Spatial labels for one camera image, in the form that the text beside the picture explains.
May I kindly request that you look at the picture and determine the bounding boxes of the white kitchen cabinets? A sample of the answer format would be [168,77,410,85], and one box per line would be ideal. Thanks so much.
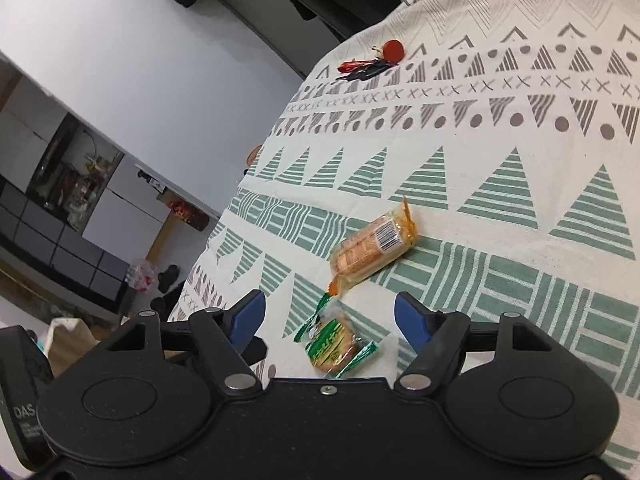
[82,156,169,263]

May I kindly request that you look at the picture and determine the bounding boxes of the red black key bunch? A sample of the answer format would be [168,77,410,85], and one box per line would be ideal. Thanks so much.
[337,39,405,81]

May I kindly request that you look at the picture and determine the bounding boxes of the black slipper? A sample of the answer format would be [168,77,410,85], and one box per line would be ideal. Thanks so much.
[157,264,180,294]

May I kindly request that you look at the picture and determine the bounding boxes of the green snack packet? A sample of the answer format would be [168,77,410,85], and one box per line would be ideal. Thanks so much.
[294,292,378,379]

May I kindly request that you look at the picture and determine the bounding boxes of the water bottle pack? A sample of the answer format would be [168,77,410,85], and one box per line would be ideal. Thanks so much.
[126,258,158,292]

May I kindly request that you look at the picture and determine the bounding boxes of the orange cracker packet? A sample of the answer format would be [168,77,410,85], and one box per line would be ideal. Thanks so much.
[326,197,419,297]

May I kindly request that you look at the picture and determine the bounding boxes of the patterned white green bedspread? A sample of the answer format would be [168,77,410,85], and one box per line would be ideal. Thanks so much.
[170,0,639,479]

